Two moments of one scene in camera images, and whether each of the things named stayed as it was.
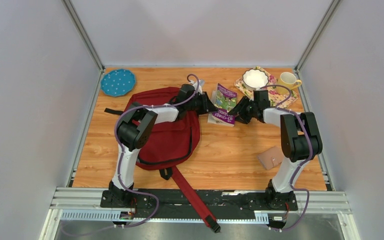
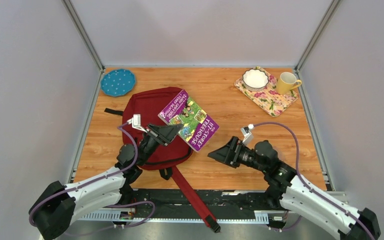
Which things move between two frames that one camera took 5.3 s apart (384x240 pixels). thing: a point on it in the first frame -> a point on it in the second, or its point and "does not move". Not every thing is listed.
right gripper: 239,110 -> 221,154
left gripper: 211,108 -> 163,134
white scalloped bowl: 254,78 does not move
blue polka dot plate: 118,82 does not move
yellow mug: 289,80 does not move
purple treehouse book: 224,100 -> 198,126
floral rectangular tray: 277,100 does not move
